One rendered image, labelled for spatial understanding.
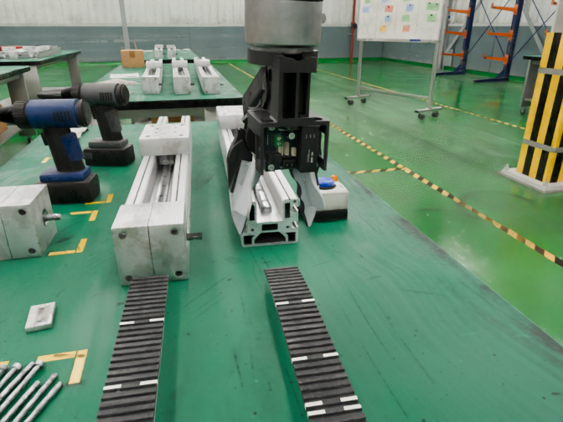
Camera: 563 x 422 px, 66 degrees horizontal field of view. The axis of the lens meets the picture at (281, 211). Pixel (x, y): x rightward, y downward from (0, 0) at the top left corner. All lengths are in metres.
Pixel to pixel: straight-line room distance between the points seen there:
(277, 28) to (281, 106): 0.07
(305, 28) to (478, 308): 0.44
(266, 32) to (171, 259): 0.37
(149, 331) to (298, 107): 0.30
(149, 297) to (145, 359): 0.11
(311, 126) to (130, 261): 0.36
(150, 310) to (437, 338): 0.36
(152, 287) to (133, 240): 0.08
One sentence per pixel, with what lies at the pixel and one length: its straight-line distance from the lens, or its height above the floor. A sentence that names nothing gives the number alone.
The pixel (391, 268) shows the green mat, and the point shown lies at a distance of 0.72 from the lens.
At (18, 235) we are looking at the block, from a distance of 0.82.
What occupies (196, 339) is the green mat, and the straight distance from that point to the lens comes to 0.57.
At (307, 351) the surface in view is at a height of 0.81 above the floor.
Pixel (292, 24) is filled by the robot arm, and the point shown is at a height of 1.14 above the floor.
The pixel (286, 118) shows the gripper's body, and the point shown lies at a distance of 0.42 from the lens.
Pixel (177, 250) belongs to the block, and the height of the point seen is 0.83.
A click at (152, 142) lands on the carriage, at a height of 0.89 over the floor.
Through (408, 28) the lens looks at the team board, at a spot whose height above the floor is 1.11.
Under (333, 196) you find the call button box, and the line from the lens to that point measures 0.84.
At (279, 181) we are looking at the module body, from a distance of 0.82.
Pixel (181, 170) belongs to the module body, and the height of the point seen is 0.86.
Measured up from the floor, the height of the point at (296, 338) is 0.81.
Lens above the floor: 1.13
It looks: 23 degrees down
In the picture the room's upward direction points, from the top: straight up
